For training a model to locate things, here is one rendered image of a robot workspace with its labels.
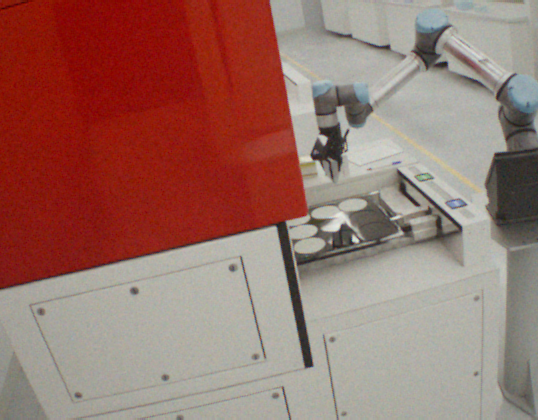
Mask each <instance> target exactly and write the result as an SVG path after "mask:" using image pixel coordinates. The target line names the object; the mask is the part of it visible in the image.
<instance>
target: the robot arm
mask: <svg viewBox="0 0 538 420"><path fill-rule="evenodd" d="M414 28H415V44H414V46H413V48H412V50H411V51H410V52H409V53H408V54H407V58H406V59H405V60H403V61H401V62H400V63H399V64H398V65H396V67H395V68H394V69H393V70H391V71H390V72H389V73H388V74H387V75H386V76H384V77H383V78H382V79H381V80H378V81H377V82H376V83H375V84H374V85H372V86H371V87H370V88H368V83H367V82H355V83H350V84H344V85H337V86H335V85H333V83H332V81H331V80H329V79H326V80H319V81H316V82H314V83H313V84H312V85H311V89H312V98H313V103H314V110H315V116H316V122H317V126H318V130H319V133H318V135H317V139H316V141H315V144H314V146H313V148H312V151H311V153H310V157H311V159H312V160H319V162H320V164H321V166H322V168H323V170H324V171H325V173H326V174H327V176H328V177H329V178H330V179H331V182H332V183H333V184H334V183H335V184H336V183H337V181H338V178H339V175H341V173H342V171H343V170H344V167H345V166H344V164H343V159H342V156H341V154H343V149H344V150H345V153H346V152H348V151H349V150H348V143H346V138H343V137H342V135H341V127H340V121H338V114H337V107H343V106H344V110H345V118H346V121H347V123H348V125H349V126H351V128H354V129H360V128H363V127H364V126H365V125H366V123H367V119H368V117H369V116H370V115H371V114H373V113H374V112H375V111H376V110H377V109H378V108H380V107H381V106H382V105H383V104H384V103H386V102H387V101H388V100H389V99H390V97H392V96H393V95H394V94H395V93H396V92H398V91H399V90H400V89H401V88H402V87H403V86H405V85H406V84H407V83H408V82H409V81H411V80H413V79H414V78H415V77H416V76H417V75H418V74H419V73H421V74H422V73H424V72H426V71H427V70H428V69H429V68H431V67H432V66H433V65H434V64H435V63H436V62H437V61H438V59H439V58H440V57H441V56H443V55H442V54H445V55H446V56H447V57H449V58H450V59H451V60H453V61H454V62H455V63H457V64H458V65H460V66H461V67H462V68H464V69H465V70H466V71H468V72H469V73H470V74H472V75H473V76H474V77H475V78H476V79H478V80H479V81H480V82H481V83H482V84H483V85H484V86H486V87H487V88H489V89H490V90H491V91H493V93H494V95H495V99H496V100H497V102H498V103H500V104H499V107H498V109H497V113H498V120H499V122H500V125H501V128H502V132H503V136H504V139H505V143H506V151H508V150H514V149H518V150H521V149H527V148H533V147H538V134H537V131H536V128H535V124H534V121H535V120H534V118H535V116H536V114H537V112H538V82H537V81H536V80H535V79H534V78H532V77H531V76H527V75H524V74H520V75H518V74H517V73H516V72H514V73H508V72H507V71H506V70H505V69H504V68H503V67H501V66H500V65H498V64H497V63H496V62H495V61H494V60H492V59H491V58H489V57H488V56H487V55H485V54H484V53H482V52H481V51H479V50H478V48H476V47H475V46H473V45H472V44H470V43H469V42H468V41H466V40H465V39H463V38H462V37H460V36H459V35H458V32H457V28H456V27H454V26H453V25H452V24H450V23H449V22H448V16H447V14H446V12H445V11H443V10H442V9H439V8H431V9H424V10H422V11H421V12H419V13H418V16H416V19H415V24H414ZM344 143H345V144H347V149H346V148H344ZM342 144H343V146H342ZM331 158H332V161H334V162H331Z"/></svg>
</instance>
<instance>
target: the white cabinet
mask: <svg viewBox="0 0 538 420"><path fill-rule="evenodd" d="M499 289H500V270H499V269H497V270H495V271H491V272H487V273H483V274H481V275H480V276H476V277H472V278H468V279H465V280H461V281H457V282H453V283H449V284H445V286H442V287H438V288H434V289H430V290H426V291H422V292H419V293H415V294H411V295H409V296H407V297H403V298H399V299H395V300H391V301H387V302H383V303H379V304H375V305H371V307H367V308H363V309H358V310H354V311H350V312H346V313H342V314H339V315H335V316H331V317H326V318H322V319H321V320H318V321H314V322H310V323H308V329H309V334H310V339H311V344H312V347H311V350H312V355H313V360H314V365H315V368H316V375H317V381H318V386H319V391H320V396H321V401H322V406H323V411H324V415H325V420H495V410H496V397H497V391H496V384H497V369H498V352H499V350H498V336H499V314H500V307H499Z"/></svg>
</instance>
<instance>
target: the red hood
mask: <svg viewBox="0 0 538 420"><path fill-rule="evenodd" d="M299 165H300V158H299V153H297V147H296V141H295V134H294V129H293V123H292V117H291V110H290V105H289V99H288V93H287V88H286V82H285V76H284V70H282V65H281V59H280V53H279V47H278V42H277V36H276V31H275V26H274V20H273V14H272V9H271V4H270V0H0V288H1V287H2V288H5V287H8V286H12V285H15V284H19V283H23V282H26V283H27V282H30V281H34V280H37V279H42V278H45V277H49V276H53V275H56V274H57V275H60V274H65V273H68V272H72V271H76V270H80V269H84V268H88V267H92V266H96V265H100V264H104V263H109V262H111V263H112V261H113V262H116V261H120V260H124V259H128V258H133V257H137V256H141V255H145V254H149V253H154V252H158V251H162V250H167V249H171V248H175V247H180V246H184V245H188V244H192V243H196V242H201V241H206V239H208V240H210V238H214V237H218V236H223V235H228V234H232V233H236V232H240V231H245V230H249V229H254V228H258V227H263V226H267V225H271V224H276V223H281V222H285V221H291V220H295V218H300V217H305V216H307V212H308V207H307V200H306V195H305V189H304V183H303V176H302V171H301V167H300V166H299Z"/></svg>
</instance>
